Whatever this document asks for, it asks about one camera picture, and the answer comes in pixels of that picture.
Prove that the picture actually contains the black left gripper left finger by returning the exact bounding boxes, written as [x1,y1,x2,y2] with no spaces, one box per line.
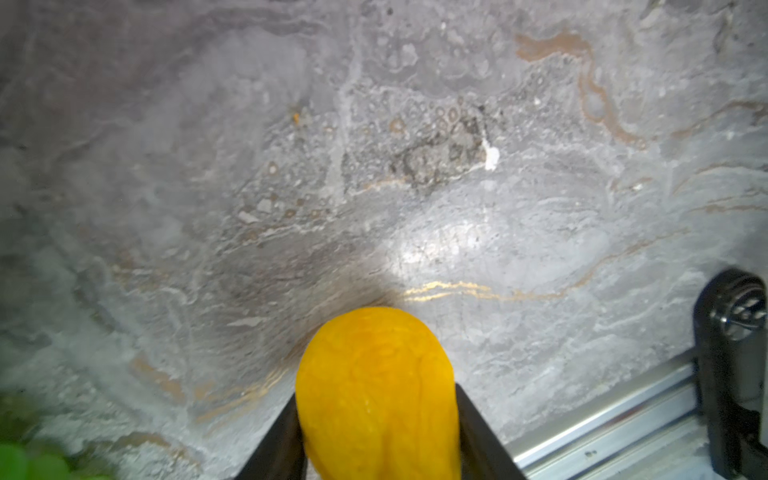
[233,394,307,480]

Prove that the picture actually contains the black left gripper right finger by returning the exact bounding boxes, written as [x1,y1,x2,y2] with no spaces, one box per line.
[456,383,527,480]

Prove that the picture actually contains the yellow fake lemon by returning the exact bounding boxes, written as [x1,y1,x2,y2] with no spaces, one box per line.
[295,307,461,479]

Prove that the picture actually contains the green fake grape bunch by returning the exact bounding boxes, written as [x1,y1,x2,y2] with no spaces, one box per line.
[1,393,112,480]

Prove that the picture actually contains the black stapler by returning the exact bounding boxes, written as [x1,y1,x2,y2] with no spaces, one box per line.
[693,268,767,479]

